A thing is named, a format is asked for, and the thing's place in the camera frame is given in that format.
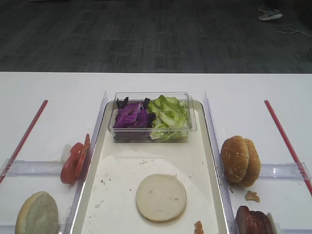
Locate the pale bun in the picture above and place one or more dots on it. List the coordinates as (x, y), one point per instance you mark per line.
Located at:
(38, 215)
(161, 198)

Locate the green lettuce leaves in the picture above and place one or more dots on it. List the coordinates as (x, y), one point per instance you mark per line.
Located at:
(172, 119)

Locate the small tomato slice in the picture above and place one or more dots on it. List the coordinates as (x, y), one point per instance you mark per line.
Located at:
(82, 156)

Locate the white tomato pusher block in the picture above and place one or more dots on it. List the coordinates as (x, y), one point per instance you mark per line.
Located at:
(65, 153)

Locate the large tomato slice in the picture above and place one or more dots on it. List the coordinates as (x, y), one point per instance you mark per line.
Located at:
(67, 175)

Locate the front brown meat patty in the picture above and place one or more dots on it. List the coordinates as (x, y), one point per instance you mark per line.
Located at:
(242, 219)

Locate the brown meat patty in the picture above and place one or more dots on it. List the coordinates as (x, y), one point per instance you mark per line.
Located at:
(258, 223)
(242, 219)

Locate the rear brown meat patty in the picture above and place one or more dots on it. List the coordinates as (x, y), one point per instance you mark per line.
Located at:
(258, 223)

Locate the clear plastic salad container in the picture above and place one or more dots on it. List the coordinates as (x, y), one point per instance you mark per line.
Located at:
(140, 97)

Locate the purple cabbage leaves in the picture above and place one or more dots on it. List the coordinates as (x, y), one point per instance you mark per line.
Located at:
(133, 115)

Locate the front sesame bun top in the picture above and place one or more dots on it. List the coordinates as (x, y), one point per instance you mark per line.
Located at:
(235, 158)

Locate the sesame bun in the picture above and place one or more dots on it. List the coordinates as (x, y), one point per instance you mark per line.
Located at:
(254, 166)
(235, 158)

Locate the white metal serving tray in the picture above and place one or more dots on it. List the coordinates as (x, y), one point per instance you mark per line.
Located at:
(108, 202)

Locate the rear sesame bun top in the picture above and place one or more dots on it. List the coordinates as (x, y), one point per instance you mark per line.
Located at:
(254, 166)

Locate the brown crumb on tray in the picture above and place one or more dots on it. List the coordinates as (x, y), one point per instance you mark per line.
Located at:
(198, 228)

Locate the brown crumb on table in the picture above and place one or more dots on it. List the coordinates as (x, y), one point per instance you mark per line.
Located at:
(252, 196)

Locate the left clear long divider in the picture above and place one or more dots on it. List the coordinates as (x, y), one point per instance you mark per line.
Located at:
(68, 226)

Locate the left grey sneaker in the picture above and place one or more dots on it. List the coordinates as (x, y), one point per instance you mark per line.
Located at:
(269, 14)

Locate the right red rail strip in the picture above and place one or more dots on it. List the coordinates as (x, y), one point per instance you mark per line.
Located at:
(289, 146)

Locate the red rail strip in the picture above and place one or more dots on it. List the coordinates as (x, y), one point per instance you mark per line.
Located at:
(22, 141)
(289, 146)

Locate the left clear cross rail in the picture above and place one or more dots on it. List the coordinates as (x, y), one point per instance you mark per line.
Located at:
(31, 168)

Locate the clear cross rail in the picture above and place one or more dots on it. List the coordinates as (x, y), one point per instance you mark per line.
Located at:
(31, 168)
(288, 171)

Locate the left red rail strip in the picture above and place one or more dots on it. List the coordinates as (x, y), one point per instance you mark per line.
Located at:
(22, 141)

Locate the right clear cross rail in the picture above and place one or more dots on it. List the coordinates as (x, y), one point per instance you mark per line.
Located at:
(288, 171)

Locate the lower right clear rail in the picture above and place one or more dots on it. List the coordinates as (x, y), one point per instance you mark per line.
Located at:
(296, 231)

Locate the lower left clear rail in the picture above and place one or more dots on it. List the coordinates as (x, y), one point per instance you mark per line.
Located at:
(7, 229)

